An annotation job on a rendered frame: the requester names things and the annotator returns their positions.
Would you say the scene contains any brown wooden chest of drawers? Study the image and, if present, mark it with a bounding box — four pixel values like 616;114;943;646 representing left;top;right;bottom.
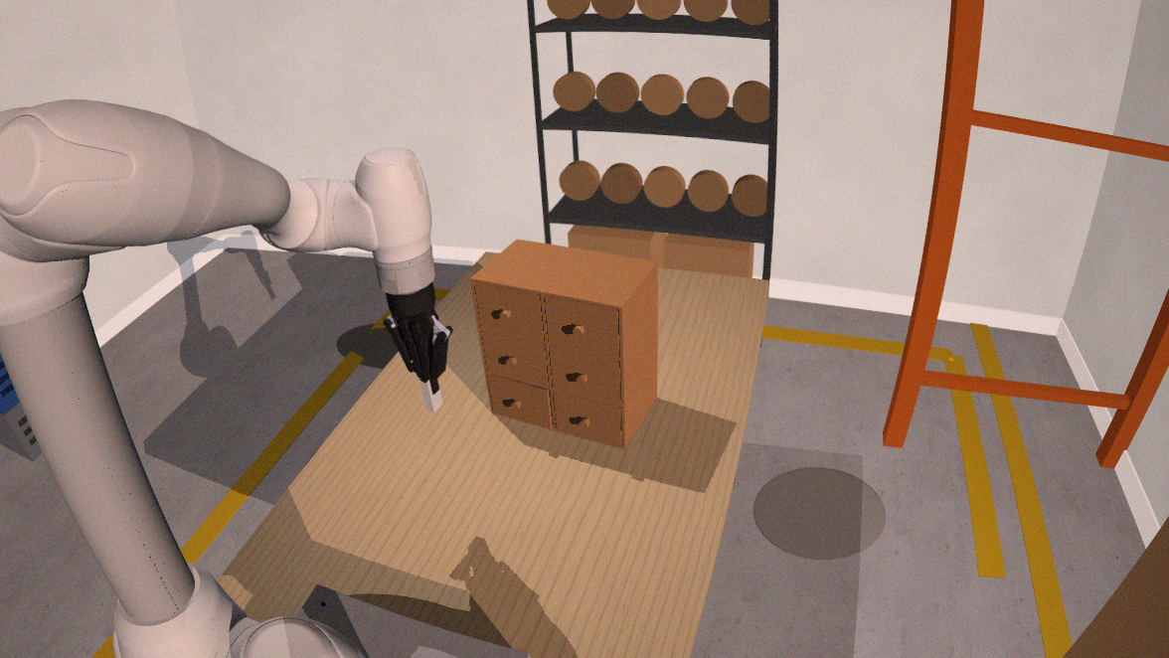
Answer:
470;240;658;449

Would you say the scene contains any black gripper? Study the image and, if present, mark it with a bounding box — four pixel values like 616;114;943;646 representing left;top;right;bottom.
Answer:
383;283;454;413

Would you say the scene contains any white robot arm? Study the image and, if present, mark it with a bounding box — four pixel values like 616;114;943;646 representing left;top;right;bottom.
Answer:
0;99;435;658

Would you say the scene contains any brown wooden drawer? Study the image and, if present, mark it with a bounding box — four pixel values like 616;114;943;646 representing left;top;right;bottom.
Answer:
554;392;622;446
487;374;554;429
480;330;549;387
549;345;621;406
545;295;620;358
473;282;545;341

